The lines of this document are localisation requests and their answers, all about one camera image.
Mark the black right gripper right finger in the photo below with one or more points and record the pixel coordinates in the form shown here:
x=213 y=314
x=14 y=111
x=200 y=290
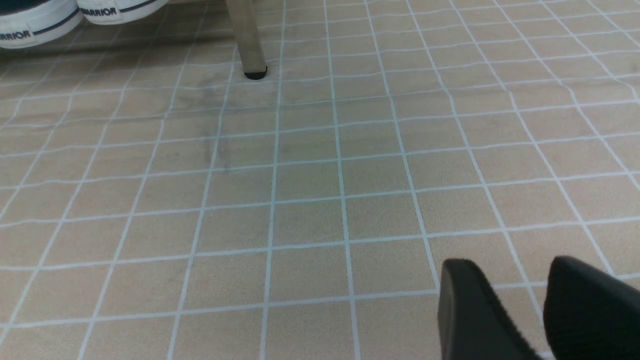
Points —
x=588 y=314

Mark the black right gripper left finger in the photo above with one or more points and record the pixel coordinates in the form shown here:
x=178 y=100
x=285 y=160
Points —
x=472 y=322

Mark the navy slip-on shoe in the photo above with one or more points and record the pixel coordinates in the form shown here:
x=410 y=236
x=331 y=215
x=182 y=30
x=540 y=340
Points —
x=29 y=23
x=117 y=12

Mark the silver metal shoe rack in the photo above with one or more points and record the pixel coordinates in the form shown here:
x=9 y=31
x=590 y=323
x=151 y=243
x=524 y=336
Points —
x=213 y=24

